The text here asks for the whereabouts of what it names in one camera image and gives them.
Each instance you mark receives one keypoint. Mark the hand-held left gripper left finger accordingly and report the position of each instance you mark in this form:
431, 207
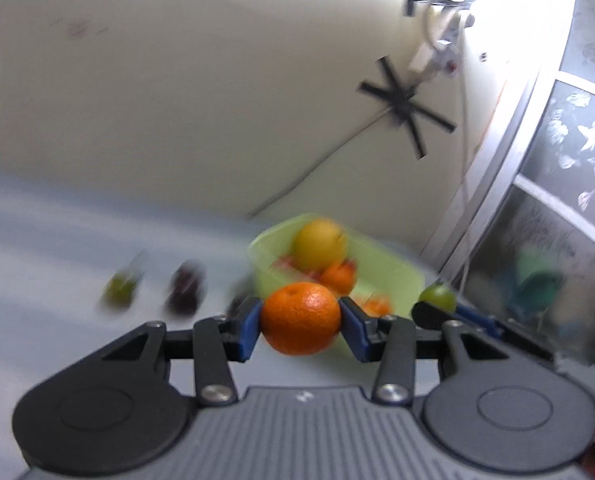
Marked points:
248, 329

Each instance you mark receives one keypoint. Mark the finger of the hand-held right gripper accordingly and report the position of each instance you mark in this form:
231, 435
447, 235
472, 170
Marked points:
430, 316

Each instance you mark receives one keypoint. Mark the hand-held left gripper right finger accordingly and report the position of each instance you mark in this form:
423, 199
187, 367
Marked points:
356, 330

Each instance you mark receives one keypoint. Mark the orange mandarin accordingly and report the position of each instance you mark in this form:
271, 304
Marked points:
338, 277
376, 305
301, 319

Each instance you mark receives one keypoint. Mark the green plastic basket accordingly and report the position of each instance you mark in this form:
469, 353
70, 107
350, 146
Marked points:
377, 270

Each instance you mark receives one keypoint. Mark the dark cherry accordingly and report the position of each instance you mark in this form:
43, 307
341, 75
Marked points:
185, 287

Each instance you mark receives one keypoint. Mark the large yellow orange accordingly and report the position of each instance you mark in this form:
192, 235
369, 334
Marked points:
320, 243

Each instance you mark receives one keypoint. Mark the frosted patterned window glass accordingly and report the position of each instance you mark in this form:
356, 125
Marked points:
567, 200

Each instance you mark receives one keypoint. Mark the white power strip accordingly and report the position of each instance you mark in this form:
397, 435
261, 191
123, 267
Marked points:
440, 45

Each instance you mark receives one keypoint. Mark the white window frame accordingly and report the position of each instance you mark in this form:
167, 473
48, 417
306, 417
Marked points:
497, 160

